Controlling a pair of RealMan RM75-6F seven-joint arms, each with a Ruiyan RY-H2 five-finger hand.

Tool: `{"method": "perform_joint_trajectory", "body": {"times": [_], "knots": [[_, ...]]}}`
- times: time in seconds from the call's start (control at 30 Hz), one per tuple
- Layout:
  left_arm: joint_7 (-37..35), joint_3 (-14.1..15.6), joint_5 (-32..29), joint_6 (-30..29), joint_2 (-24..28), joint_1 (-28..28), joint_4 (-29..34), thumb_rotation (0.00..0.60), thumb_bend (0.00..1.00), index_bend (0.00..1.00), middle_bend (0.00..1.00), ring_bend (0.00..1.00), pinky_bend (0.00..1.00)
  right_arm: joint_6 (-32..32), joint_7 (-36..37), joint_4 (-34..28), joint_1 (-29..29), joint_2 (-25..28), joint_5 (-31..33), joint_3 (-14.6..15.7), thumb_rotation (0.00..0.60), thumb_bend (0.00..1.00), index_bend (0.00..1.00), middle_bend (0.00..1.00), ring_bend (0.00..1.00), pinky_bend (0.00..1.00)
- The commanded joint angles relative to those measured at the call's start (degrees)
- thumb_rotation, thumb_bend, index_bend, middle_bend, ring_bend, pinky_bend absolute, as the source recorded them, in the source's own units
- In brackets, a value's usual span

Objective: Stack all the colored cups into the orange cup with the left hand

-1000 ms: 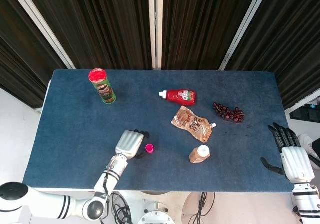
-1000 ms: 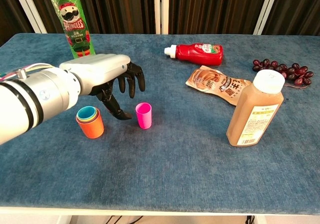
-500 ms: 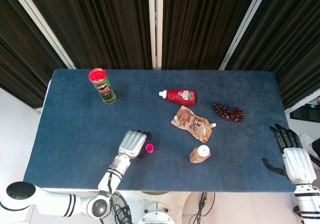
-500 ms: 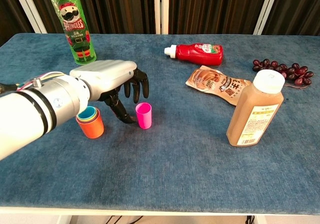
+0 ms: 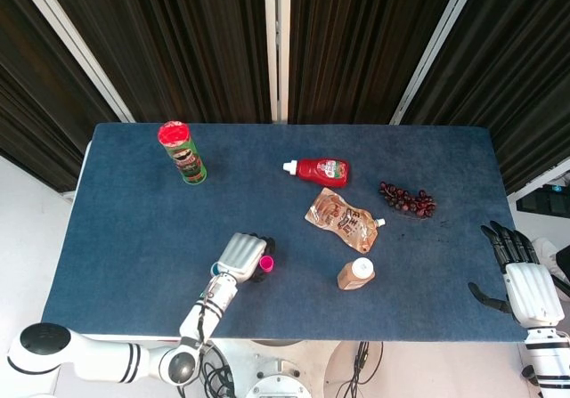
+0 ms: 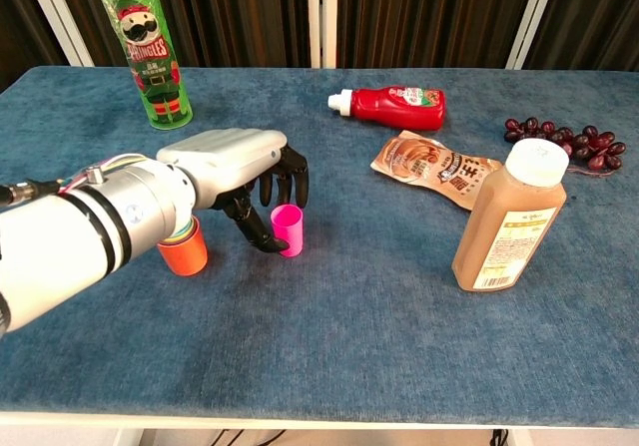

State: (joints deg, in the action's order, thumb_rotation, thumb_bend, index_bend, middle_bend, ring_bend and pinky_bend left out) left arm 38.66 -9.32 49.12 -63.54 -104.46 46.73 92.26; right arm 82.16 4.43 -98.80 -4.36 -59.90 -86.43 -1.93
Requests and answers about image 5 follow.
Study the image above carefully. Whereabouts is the black cable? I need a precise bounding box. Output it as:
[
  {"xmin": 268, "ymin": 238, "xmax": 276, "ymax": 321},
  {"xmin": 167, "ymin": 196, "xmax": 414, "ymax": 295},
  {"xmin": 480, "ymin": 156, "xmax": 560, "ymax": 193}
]
[
  {"xmin": 336, "ymin": 340, "xmax": 371, "ymax": 398},
  {"xmin": 198, "ymin": 344, "xmax": 237, "ymax": 398}
]

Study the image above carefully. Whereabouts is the dark slatted partition panel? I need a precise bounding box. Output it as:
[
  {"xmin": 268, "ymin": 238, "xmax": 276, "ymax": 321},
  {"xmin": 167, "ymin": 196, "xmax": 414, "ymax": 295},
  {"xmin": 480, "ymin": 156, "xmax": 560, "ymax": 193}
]
[
  {"xmin": 0, "ymin": 0, "xmax": 124, "ymax": 194},
  {"xmin": 37, "ymin": 0, "xmax": 273, "ymax": 124},
  {"xmin": 400, "ymin": 0, "xmax": 570, "ymax": 197},
  {"xmin": 288, "ymin": 0, "xmax": 467, "ymax": 126}
]

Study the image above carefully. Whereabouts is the red ketchup bottle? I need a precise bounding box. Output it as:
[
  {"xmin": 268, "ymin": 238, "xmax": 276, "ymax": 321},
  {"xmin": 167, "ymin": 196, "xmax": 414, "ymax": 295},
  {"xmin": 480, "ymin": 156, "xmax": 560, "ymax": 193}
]
[{"xmin": 281, "ymin": 157, "xmax": 352, "ymax": 190}]

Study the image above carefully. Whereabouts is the white table frame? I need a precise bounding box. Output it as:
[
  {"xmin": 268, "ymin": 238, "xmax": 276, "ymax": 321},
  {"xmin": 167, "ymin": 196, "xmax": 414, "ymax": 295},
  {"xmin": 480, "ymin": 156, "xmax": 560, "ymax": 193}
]
[{"xmin": 82, "ymin": 333, "xmax": 522, "ymax": 350}]

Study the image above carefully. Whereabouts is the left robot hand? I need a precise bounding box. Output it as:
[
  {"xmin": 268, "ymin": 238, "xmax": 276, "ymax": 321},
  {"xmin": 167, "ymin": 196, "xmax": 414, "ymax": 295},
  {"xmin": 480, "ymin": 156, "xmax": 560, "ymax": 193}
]
[{"xmin": 208, "ymin": 231, "xmax": 277, "ymax": 284}]

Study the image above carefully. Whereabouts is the white partition frame post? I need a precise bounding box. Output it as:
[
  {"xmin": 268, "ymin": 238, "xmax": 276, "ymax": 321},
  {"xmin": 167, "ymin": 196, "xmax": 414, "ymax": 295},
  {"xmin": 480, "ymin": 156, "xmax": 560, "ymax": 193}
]
[
  {"xmin": 389, "ymin": 0, "xmax": 485, "ymax": 126},
  {"xmin": 11, "ymin": 0, "xmax": 137, "ymax": 124},
  {"xmin": 263, "ymin": 0, "xmax": 291, "ymax": 126}
]

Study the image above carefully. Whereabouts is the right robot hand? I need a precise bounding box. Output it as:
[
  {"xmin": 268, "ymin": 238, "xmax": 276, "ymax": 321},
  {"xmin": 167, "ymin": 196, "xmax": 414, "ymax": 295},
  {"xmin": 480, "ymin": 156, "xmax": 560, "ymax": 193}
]
[{"xmin": 468, "ymin": 220, "xmax": 566, "ymax": 328}]

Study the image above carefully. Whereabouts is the white robot torso base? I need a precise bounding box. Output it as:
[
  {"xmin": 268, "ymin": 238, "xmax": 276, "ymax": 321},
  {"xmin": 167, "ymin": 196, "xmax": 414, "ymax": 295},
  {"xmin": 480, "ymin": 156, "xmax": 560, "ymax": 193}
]
[{"xmin": 244, "ymin": 338, "xmax": 313, "ymax": 398}]

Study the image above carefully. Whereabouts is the black electronic device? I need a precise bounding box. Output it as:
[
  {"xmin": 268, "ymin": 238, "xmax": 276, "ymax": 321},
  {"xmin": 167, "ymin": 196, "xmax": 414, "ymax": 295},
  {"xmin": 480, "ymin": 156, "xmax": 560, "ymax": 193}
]
[{"xmin": 515, "ymin": 179, "xmax": 570, "ymax": 215}]

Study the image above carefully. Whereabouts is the brown juice bottle white cap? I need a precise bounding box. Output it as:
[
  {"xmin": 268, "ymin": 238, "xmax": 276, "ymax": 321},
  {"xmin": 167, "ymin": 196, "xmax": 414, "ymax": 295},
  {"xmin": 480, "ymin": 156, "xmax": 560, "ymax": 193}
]
[{"xmin": 336, "ymin": 256, "xmax": 376, "ymax": 291}]

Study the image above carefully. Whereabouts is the green Pringles can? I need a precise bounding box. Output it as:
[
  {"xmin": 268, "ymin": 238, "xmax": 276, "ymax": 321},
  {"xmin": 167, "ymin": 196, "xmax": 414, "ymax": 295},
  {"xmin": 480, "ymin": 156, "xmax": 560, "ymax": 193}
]
[{"xmin": 156, "ymin": 120, "xmax": 209, "ymax": 186}]

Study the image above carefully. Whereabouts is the brown sauce pouch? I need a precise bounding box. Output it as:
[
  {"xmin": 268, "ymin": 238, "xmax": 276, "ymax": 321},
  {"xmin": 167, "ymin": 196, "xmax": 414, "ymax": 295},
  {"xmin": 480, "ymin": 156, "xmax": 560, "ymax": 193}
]
[{"xmin": 305, "ymin": 187, "xmax": 387, "ymax": 255}]

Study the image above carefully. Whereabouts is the dark red grape bunch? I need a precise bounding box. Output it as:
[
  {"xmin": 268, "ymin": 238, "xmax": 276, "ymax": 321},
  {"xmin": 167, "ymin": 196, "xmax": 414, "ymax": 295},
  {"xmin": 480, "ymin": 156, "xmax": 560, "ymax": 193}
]
[{"xmin": 379, "ymin": 181, "xmax": 437, "ymax": 219}]

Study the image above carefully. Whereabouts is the blue fabric table cover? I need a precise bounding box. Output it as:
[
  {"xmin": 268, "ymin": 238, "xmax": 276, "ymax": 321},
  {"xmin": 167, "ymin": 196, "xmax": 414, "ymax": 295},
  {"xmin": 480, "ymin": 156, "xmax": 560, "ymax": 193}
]
[{"xmin": 41, "ymin": 122, "xmax": 529, "ymax": 344}]

